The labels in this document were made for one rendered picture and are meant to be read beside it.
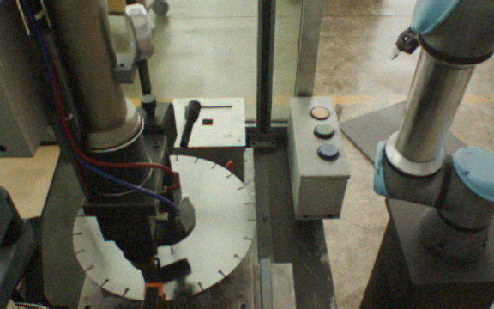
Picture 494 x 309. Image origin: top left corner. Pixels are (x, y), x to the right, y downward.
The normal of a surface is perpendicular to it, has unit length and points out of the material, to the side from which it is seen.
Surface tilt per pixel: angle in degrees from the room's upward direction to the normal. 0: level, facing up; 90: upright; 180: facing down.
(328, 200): 90
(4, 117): 90
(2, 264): 0
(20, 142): 90
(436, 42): 97
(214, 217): 0
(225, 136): 0
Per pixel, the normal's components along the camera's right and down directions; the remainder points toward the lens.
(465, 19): -0.30, 0.69
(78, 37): 0.26, 0.66
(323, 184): 0.01, 0.69
